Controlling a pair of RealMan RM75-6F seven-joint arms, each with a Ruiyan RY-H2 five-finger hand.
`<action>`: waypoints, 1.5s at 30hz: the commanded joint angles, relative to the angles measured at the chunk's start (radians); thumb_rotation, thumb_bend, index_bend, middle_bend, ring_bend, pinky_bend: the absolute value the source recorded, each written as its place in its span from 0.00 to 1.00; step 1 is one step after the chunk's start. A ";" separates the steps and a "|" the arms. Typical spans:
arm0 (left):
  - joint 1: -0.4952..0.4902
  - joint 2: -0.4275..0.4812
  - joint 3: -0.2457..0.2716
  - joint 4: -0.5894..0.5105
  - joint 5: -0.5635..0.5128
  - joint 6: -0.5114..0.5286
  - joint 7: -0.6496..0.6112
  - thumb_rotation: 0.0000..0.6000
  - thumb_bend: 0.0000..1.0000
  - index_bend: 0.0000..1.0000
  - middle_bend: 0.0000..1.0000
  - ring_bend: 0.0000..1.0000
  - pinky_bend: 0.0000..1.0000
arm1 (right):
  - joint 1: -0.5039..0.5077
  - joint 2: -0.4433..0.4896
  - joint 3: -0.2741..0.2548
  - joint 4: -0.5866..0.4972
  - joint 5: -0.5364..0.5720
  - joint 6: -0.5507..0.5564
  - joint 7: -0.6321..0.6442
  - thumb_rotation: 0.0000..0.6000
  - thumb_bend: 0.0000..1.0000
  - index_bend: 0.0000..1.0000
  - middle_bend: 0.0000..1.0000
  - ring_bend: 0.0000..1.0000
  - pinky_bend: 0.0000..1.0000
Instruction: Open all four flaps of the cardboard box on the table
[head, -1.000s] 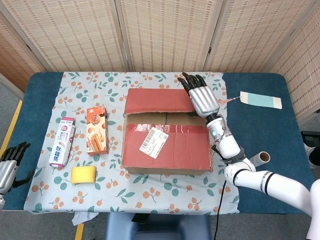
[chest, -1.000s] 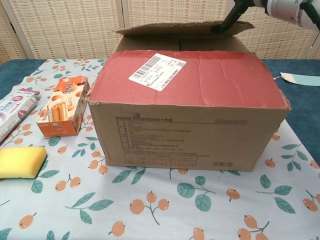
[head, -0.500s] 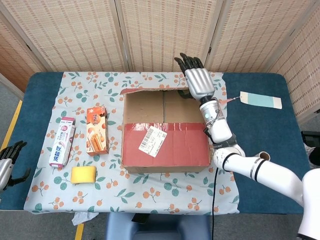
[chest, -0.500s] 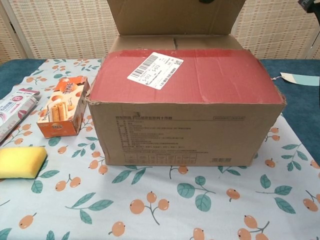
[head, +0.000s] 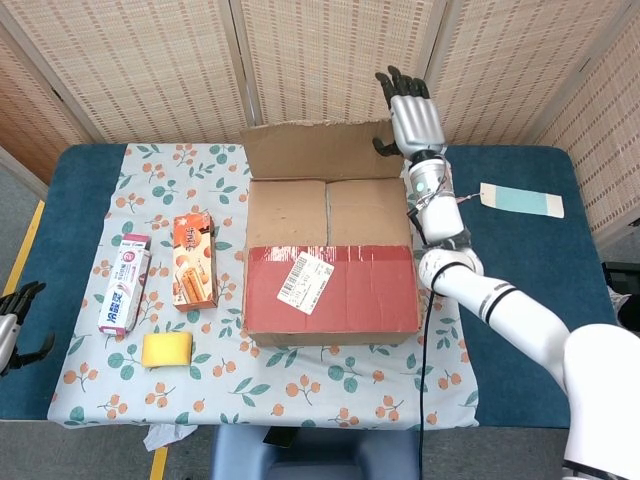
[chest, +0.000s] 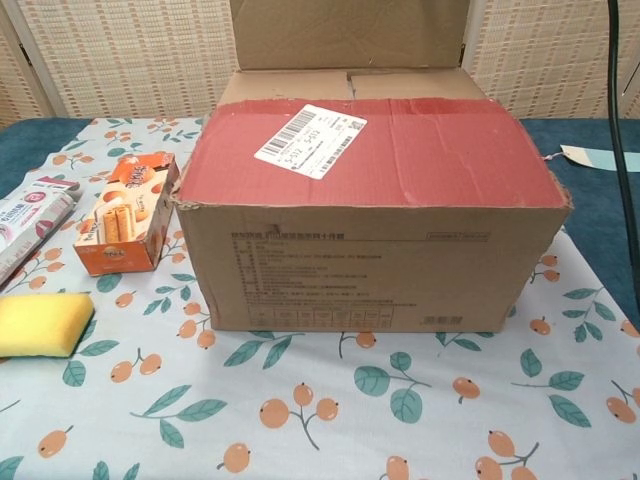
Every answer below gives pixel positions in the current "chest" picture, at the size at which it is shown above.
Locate yellow sponge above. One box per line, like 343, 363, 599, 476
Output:
0, 293, 96, 359

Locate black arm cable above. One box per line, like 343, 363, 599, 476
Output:
605, 0, 632, 187

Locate white pink toothpaste box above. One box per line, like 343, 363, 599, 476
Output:
0, 174, 81, 292

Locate fruit and leaf print tablecloth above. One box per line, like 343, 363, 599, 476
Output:
0, 117, 640, 480

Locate woven folding screen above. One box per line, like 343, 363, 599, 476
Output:
0, 0, 640, 121

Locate blue white paper tag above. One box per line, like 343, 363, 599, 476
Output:
547, 144, 640, 174

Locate orange egg roll snack box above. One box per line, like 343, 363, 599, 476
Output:
73, 152, 182, 277

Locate large brown cardboard box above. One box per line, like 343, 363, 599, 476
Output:
172, 0, 574, 335

